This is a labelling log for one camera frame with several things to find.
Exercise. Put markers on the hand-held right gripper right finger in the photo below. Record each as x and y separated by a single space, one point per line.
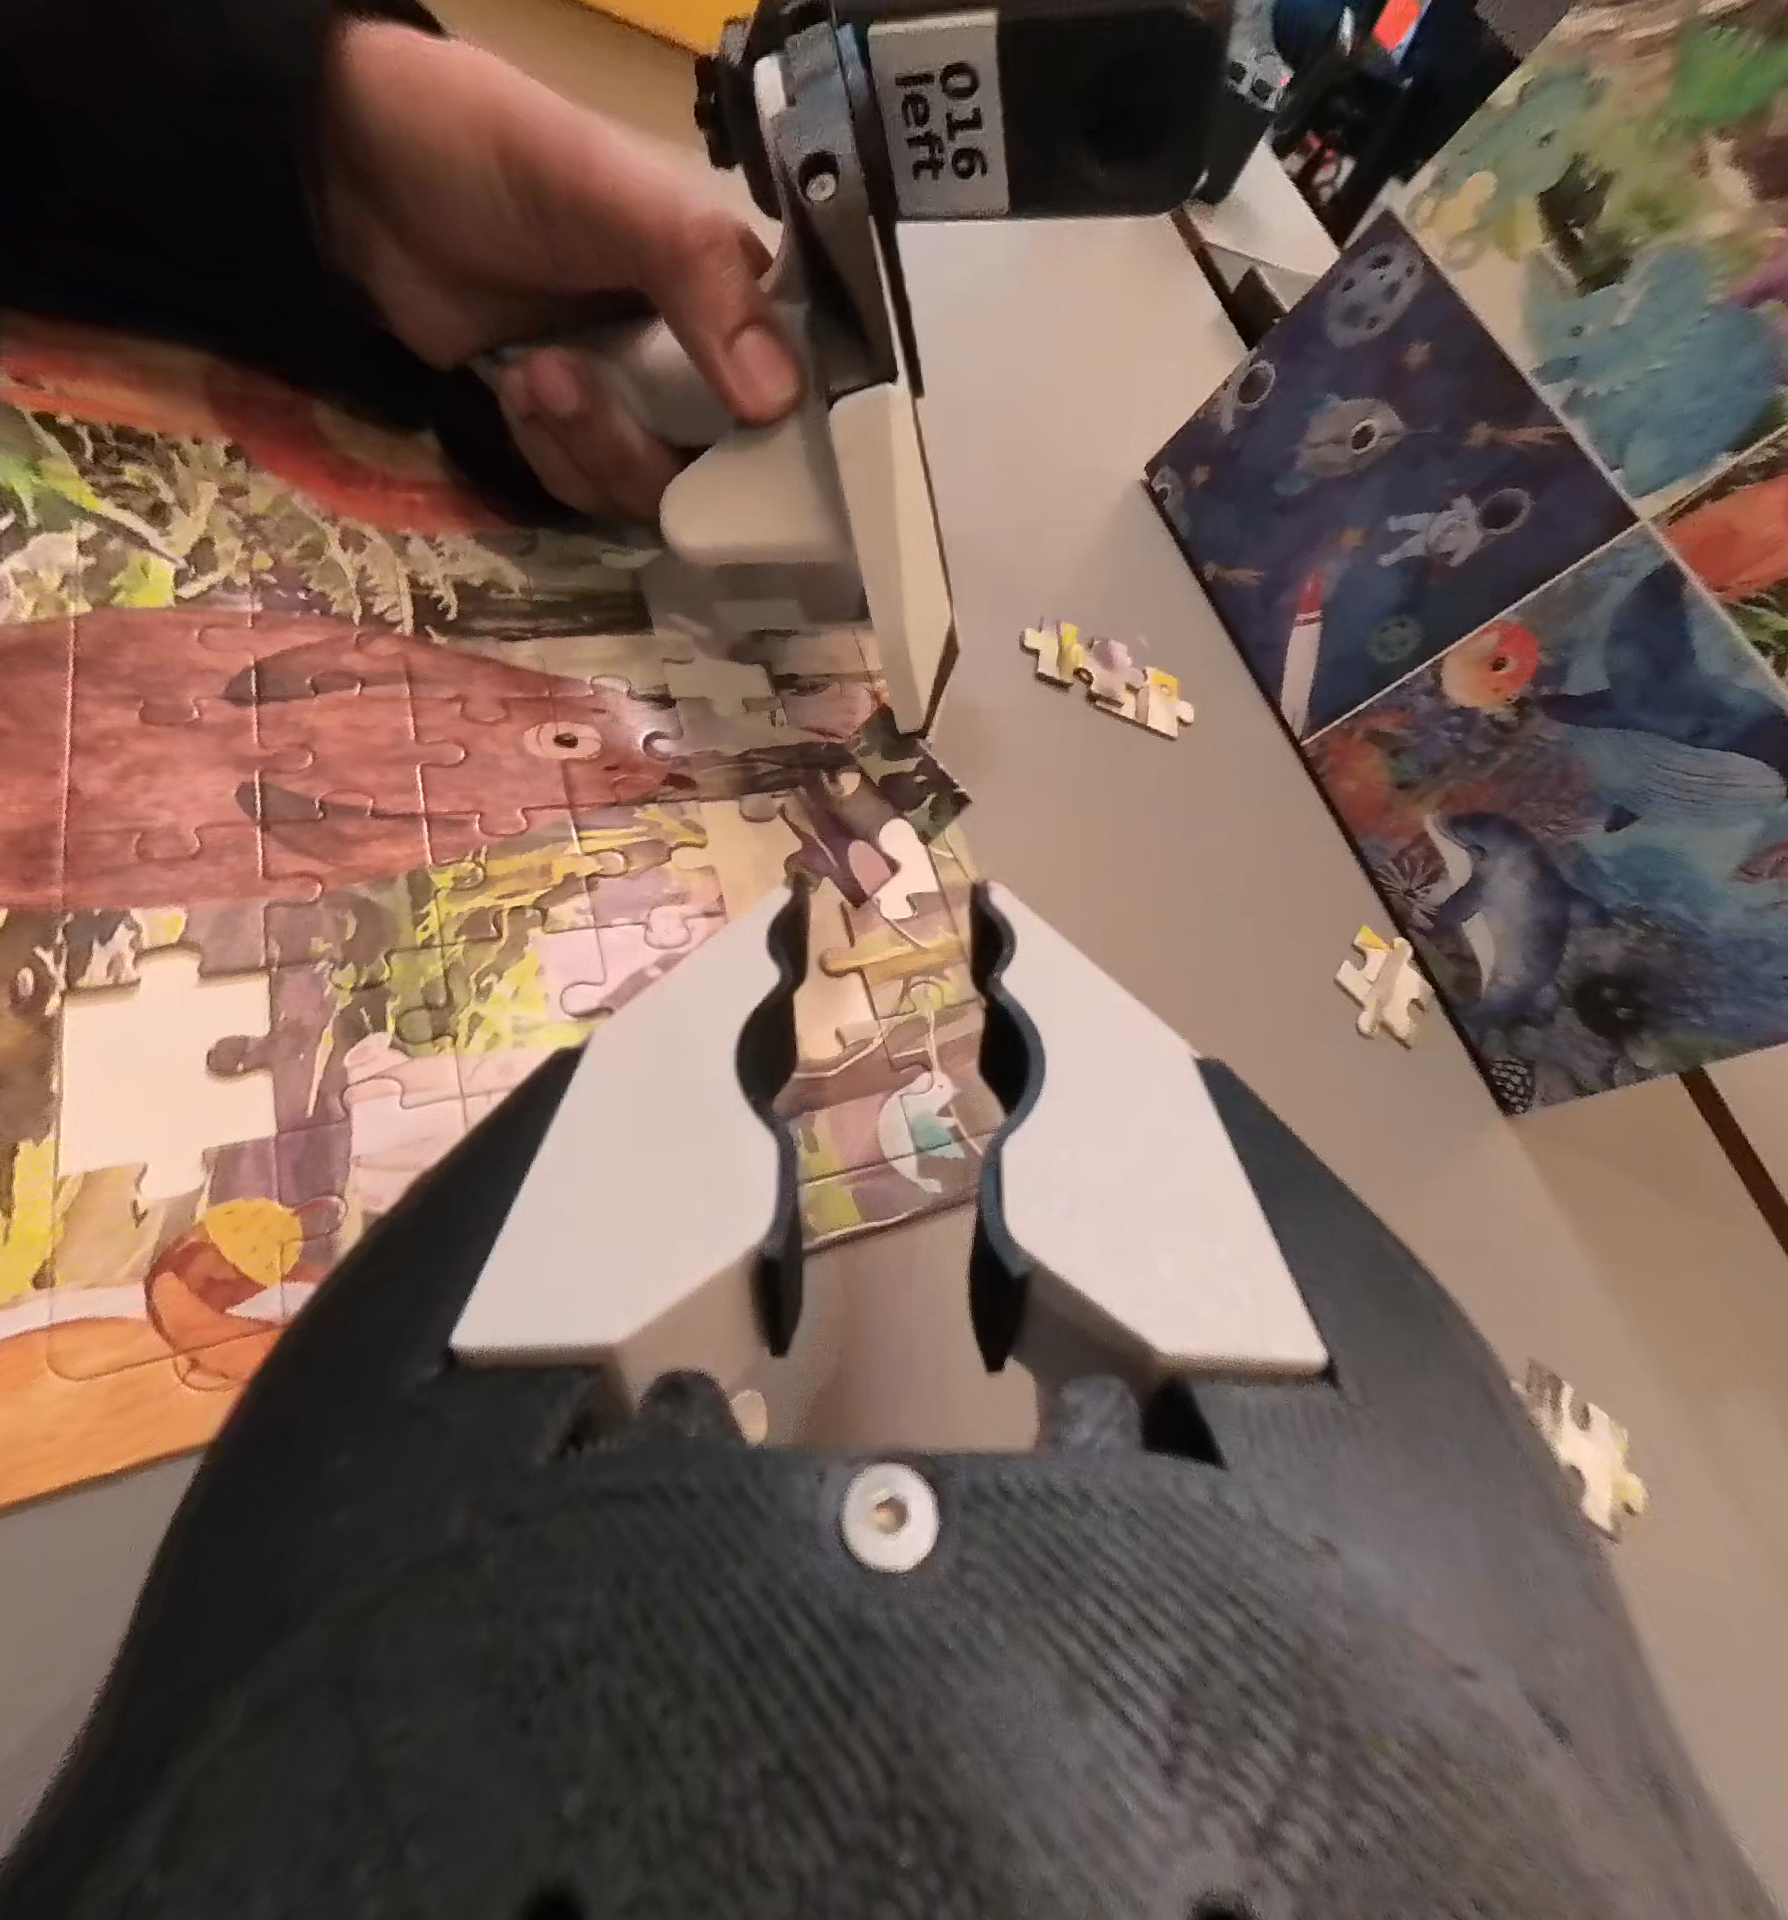
1151 1199

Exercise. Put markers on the dark green puzzle piece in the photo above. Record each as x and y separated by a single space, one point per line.
918 780

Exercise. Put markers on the person's left forearm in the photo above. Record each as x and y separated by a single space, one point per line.
128 166

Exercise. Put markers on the yellow box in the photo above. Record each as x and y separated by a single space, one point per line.
671 23

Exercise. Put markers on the illustrated jigsaw puzzle board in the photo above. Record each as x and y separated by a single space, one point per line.
309 720

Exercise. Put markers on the pale grey-banded puzzle piece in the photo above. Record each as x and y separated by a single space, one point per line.
1383 990

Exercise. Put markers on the beige grey striped puzzle piece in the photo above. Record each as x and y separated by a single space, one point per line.
1584 1449

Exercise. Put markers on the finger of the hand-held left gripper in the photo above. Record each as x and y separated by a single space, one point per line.
758 509
904 554

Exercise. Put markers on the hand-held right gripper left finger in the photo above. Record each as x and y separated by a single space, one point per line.
625 1186

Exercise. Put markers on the colourful illustrated puzzle box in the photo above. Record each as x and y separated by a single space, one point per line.
1435 449

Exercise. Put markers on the person's left hand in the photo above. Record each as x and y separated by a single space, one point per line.
534 226

